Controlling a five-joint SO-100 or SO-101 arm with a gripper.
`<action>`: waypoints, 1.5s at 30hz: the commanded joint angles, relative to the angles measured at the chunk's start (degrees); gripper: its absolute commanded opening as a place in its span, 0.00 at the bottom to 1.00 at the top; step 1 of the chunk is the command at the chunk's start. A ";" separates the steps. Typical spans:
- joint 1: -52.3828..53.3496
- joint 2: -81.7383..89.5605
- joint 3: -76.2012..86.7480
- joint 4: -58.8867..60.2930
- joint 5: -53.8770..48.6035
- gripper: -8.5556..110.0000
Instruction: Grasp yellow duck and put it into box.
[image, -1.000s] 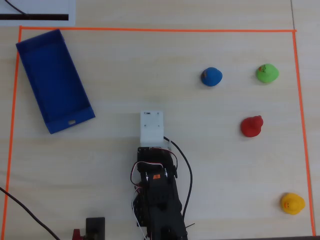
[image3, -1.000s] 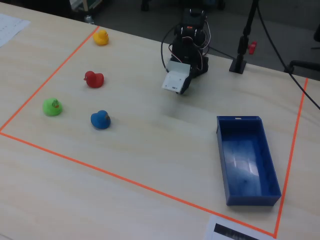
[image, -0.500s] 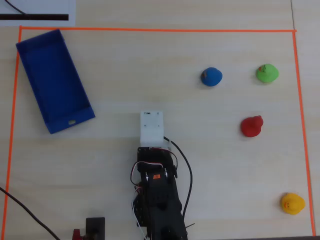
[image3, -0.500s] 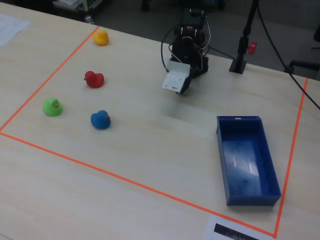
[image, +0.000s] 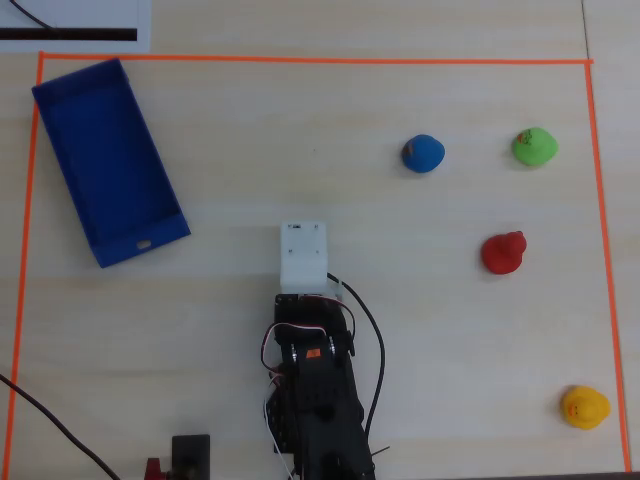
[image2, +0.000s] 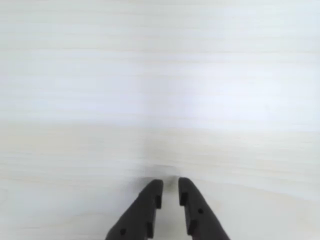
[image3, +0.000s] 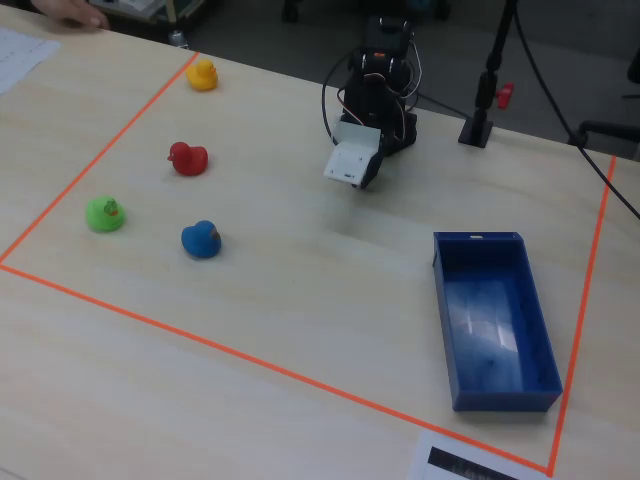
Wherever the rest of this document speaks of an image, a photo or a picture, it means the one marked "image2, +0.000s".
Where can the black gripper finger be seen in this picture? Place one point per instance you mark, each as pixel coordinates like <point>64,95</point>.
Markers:
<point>197,220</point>
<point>140,215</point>

